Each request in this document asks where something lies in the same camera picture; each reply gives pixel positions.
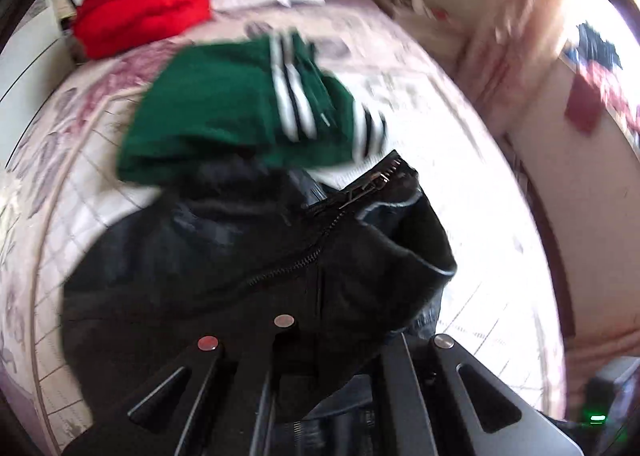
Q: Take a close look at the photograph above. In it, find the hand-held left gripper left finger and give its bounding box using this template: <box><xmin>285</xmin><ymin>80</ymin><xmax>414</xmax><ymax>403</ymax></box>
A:
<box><xmin>64</xmin><ymin>314</ymin><xmax>298</xmax><ymax>456</ymax></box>

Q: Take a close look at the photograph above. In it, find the dark red hanging cloth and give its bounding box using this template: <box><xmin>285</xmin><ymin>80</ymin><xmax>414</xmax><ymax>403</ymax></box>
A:
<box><xmin>565</xmin><ymin>70</ymin><xmax>609</xmax><ymax>137</ymax></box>

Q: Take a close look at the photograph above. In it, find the green garment with white stripes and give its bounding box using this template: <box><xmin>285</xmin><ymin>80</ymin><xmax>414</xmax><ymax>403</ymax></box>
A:
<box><xmin>116</xmin><ymin>33</ymin><xmax>390</xmax><ymax>185</ymax></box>

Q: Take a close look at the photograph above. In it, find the red garment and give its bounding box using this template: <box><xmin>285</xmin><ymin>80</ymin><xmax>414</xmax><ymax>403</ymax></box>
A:
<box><xmin>72</xmin><ymin>0</ymin><xmax>221</xmax><ymax>60</ymax></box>

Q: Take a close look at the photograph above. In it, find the bed with floral sheet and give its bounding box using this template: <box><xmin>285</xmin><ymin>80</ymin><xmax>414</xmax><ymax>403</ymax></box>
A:
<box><xmin>0</xmin><ymin>0</ymin><xmax>568</xmax><ymax>456</ymax></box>

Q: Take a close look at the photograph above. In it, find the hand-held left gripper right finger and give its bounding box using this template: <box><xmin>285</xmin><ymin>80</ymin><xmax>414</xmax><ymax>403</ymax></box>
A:
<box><xmin>379</xmin><ymin>333</ymin><xmax>540</xmax><ymax>456</ymax></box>

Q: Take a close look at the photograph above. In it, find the pink curtain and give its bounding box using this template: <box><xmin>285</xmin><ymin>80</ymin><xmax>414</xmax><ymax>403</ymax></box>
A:
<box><xmin>450</xmin><ymin>0</ymin><xmax>588</xmax><ymax>141</ymax></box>

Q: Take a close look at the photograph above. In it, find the black zip jacket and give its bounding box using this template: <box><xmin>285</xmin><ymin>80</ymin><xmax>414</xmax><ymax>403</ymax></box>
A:
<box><xmin>60</xmin><ymin>151</ymin><xmax>458</xmax><ymax>429</ymax></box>

